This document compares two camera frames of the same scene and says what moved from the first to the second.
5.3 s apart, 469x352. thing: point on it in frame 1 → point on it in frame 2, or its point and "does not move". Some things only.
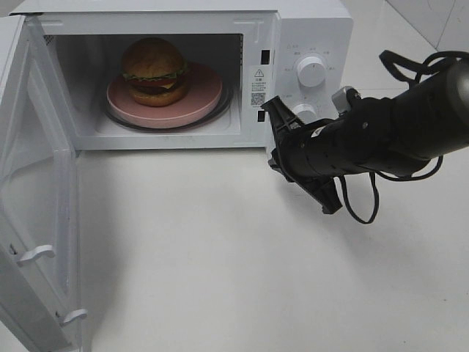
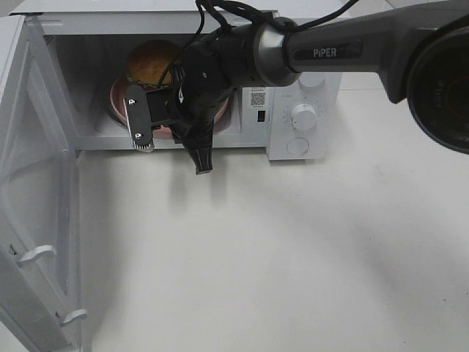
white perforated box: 39,281 does not move
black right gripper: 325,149 → 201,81
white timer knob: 305,112 does not move
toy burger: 157,71 does not move
